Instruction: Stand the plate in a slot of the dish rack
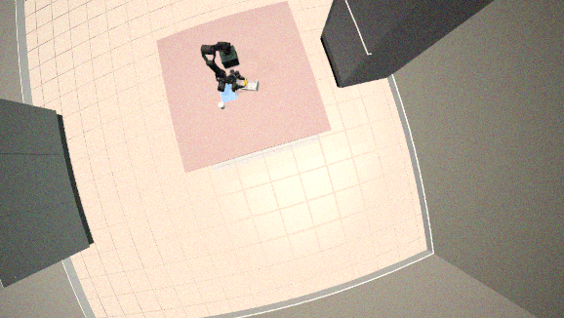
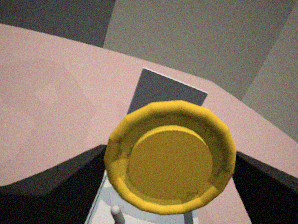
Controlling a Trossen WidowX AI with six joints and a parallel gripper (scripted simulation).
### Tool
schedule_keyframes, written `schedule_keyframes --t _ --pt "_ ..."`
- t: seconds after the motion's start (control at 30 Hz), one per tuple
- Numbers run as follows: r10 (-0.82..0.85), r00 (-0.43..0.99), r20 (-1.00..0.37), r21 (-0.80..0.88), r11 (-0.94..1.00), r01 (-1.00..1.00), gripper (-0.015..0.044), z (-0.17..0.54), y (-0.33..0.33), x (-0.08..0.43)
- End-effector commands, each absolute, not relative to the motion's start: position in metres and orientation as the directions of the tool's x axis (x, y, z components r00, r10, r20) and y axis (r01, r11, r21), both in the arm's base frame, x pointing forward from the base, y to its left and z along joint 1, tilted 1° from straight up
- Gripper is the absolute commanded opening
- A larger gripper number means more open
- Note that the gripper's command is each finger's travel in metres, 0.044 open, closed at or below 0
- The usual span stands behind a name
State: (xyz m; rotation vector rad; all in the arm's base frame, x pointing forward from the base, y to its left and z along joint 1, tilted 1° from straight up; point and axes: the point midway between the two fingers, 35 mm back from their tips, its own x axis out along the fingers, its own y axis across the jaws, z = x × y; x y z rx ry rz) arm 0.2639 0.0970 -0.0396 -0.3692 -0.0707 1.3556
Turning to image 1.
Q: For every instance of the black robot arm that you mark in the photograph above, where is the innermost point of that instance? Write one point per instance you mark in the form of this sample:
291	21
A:
221	74

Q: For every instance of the light blue rectangular mat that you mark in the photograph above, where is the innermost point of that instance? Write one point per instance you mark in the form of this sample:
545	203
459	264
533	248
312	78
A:
227	94

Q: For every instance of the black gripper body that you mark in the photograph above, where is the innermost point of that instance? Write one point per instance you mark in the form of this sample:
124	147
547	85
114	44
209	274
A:
232	82

